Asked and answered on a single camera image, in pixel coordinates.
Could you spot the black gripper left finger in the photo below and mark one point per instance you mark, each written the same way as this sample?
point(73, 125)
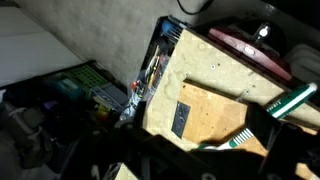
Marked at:
point(173, 160)

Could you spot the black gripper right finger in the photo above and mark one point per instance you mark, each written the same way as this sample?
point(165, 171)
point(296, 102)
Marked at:
point(290, 153)

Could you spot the green and white brush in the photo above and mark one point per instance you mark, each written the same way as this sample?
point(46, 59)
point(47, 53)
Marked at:
point(290, 100)

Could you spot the brown wooden board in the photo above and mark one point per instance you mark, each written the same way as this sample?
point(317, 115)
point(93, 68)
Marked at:
point(213, 113)

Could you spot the grey plastic basket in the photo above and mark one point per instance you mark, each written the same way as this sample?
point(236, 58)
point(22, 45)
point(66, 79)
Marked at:
point(110, 96)

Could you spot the black tool tray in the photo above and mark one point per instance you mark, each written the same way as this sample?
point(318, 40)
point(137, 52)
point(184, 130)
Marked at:
point(156, 63)

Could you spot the green plastic crate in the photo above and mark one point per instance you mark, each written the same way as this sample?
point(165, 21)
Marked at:
point(85, 76)

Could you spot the black backpack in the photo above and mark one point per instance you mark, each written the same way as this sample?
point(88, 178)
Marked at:
point(30, 133)

